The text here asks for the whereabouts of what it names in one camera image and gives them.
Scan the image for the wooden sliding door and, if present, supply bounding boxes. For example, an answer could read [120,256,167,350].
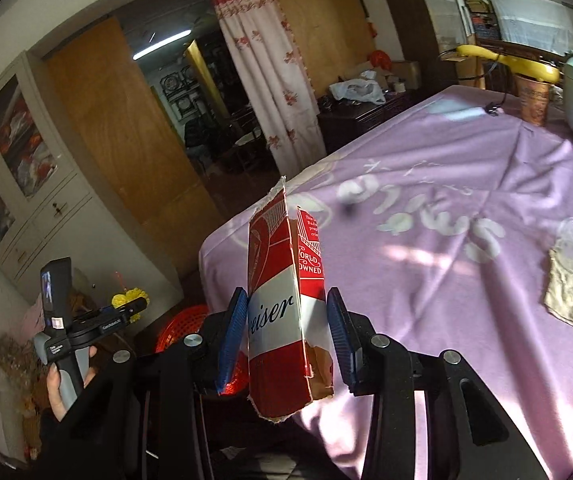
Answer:
[266,0,405,98]
[46,16,224,271]

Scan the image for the white hanging sheet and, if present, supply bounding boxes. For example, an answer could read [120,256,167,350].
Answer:
[489,0,573,56]

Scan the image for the pink floral curtain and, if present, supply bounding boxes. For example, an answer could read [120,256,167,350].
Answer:
[206,0,327,178]

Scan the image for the purple blanket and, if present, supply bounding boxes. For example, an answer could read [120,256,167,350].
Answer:
[199,84,573,480]

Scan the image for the dark wooden chest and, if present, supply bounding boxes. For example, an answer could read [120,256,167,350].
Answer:
[317,87,415,153]

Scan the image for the person's left forearm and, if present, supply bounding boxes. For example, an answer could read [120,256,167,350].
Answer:
[39,375,137,466]

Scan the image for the small cardboard box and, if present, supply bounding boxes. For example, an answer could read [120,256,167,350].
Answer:
[391,60,420,88]

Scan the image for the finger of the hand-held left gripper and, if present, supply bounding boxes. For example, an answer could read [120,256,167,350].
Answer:
[99,296,148,334]

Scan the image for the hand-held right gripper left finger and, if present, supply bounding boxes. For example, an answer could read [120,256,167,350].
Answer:
[111,286,250,480]

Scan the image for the white plastic bag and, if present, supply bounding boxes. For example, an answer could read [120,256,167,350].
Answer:
[328,78,386,107]

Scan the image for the red and white cardboard carton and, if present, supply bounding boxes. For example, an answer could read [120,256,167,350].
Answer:
[246,176,336,423]

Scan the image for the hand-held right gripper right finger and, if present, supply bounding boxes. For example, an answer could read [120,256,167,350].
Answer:
[325,287,550,480]

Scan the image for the black cable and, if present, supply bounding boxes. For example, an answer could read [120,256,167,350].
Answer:
[481,62,510,116]

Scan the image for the yellow artificial flowers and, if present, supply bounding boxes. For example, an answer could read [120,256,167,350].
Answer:
[111,287,151,323]

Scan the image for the fluorescent tube lamp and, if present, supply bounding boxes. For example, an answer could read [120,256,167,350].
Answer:
[132,29,193,61]

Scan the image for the person's left hand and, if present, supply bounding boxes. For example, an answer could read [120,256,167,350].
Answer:
[45,346,99,424]

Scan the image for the dried brown flowers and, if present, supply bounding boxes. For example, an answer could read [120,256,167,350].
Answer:
[0,335,42,461]

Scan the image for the blue plastic crate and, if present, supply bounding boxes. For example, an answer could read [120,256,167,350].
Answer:
[469,12,500,41]

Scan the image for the yellow handled tool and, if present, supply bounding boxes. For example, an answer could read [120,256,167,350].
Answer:
[454,44,562,83]

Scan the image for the white cabinet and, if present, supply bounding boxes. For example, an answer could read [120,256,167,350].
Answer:
[0,50,182,301]

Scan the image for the brown printed paper cup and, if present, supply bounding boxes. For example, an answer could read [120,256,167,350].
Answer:
[514,72,555,127]

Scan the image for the red plastic basket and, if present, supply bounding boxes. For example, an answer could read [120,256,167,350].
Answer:
[155,304,250,396]

